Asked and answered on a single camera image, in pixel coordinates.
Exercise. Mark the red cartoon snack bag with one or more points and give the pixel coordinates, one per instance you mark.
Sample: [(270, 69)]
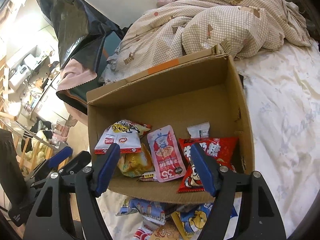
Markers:
[(218, 150)]

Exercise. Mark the white water heater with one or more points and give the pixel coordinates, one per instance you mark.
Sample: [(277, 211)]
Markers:
[(22, 72)]

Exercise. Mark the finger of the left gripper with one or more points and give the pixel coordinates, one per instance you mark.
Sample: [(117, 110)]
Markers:
[(62, 155)]

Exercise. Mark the white floral bed sheet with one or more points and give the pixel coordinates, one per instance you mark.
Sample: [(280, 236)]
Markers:
[(281, 89)]

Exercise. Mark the pink cloth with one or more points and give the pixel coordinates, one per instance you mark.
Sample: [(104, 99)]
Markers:
[(74, 74)]

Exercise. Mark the beige checkered bear quilt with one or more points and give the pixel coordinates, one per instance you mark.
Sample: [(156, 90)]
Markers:
[(239, 28)]

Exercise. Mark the blue yellow cartoon snack bag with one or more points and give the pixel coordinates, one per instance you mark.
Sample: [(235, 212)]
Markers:
[(190, 222)]

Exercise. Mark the wooden chair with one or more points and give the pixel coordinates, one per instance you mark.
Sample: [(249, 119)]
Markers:
[(31, 148)]

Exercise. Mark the small brown snack bar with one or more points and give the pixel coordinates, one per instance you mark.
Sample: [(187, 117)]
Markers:
[(148, 176)]

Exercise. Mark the pink 35 snack pouch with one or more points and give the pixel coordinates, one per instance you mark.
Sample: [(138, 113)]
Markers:
[(166, 155)]

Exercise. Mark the black plastic bag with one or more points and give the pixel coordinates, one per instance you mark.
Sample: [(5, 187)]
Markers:
[(81, 30)]

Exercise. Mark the brown cardboard box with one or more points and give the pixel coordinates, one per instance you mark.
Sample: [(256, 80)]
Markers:
[(196, 88)]

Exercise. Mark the blue Lonely God chips bag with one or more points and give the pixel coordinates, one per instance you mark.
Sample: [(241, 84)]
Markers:
[(155, 212)]

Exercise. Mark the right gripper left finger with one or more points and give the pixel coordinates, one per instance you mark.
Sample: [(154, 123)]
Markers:
[(103, 169)]

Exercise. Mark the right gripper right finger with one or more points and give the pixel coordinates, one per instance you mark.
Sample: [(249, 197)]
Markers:
[(207, 168)]

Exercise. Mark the white red snack bag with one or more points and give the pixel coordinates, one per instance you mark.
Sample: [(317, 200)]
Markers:
[(126, 134)]

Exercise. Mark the small white snack packet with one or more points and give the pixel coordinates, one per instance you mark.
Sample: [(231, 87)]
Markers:
[(199, 131)]

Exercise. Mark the white shrimp chips bag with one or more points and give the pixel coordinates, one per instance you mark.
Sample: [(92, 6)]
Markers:
[(149, 230)]

